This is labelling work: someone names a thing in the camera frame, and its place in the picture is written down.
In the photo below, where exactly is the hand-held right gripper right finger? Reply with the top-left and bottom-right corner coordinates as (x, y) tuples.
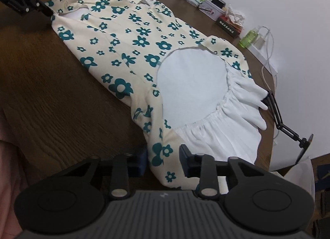
(179, 144), (277, 200)

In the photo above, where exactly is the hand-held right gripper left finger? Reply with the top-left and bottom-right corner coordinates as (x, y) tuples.
(60, 149), (149, 199)

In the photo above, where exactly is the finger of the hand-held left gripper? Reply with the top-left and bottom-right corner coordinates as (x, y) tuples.
(25, 0), (52, 18)

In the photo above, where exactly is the cream dress with green flowers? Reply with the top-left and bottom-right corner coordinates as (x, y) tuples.
(45, 0), (269, 194)

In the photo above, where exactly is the white paper bag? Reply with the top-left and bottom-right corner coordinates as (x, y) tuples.
(269, 151), (317, 205)

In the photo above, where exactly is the white power strip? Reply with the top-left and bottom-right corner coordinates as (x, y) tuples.
(248, 45), (279, 75)

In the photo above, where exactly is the person's pink jacket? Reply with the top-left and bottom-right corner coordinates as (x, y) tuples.
(0, 107), (34, 239)

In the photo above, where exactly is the green liquid bottle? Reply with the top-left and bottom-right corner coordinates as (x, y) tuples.
(238, 26), (261, 49)

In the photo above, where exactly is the black tissue box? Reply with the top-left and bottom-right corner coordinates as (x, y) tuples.
(216, 16), (244, 39)

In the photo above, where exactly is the white charger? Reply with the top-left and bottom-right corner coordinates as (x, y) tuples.
(254, 28), (270, 48)

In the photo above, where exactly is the dark chair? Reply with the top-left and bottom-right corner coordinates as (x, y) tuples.
(312, 163), (330, 229)

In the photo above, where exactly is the grey tin box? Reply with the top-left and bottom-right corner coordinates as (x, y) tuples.
(198, 0), (227, 21)

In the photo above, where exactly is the crumpled white tissue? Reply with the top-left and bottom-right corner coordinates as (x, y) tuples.
(225, 6), (246, 27)

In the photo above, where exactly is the black power adapter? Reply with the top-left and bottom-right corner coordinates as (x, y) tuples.
(211, 0), (227, 10)

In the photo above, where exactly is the white cable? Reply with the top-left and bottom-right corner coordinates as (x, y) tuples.
(258, 25), (281, 147)

